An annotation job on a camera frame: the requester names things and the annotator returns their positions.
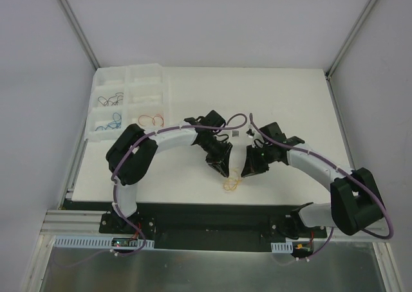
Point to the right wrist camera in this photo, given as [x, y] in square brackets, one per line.
[252, 136]

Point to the white foam tray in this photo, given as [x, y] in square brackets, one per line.
[122, 95]

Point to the left aluminium frame post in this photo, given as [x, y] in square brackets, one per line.
[78, 32]

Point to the right white cable duct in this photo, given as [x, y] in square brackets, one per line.
[282, 247]

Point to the left white cable duct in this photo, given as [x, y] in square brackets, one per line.
[104, 243]

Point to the white cable duct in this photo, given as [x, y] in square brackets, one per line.
[282, 247]
[104, 243]

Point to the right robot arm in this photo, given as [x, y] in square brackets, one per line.
[355, 201]

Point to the aluminium frame post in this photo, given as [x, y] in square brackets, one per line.
[78, 32]
[351, 36]

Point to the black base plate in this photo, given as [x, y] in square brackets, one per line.
[249, 228]

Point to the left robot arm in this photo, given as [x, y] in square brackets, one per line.
[130, 157]

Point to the right aluminium frame post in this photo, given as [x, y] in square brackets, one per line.
[351, 36]

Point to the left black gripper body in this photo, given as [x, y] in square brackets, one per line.
[217, 154]

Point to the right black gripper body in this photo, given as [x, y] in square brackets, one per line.
[256, 159]

